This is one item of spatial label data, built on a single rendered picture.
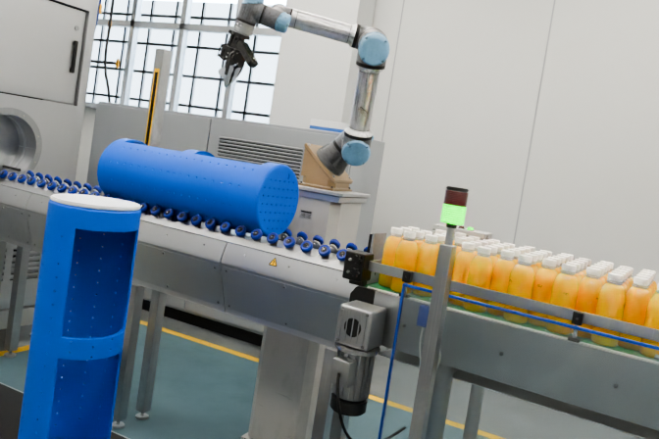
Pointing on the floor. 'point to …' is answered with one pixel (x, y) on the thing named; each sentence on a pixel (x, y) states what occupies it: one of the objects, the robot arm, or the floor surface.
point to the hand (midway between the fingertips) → (228, 84)
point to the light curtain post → (157, 97)
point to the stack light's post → (432, 341)
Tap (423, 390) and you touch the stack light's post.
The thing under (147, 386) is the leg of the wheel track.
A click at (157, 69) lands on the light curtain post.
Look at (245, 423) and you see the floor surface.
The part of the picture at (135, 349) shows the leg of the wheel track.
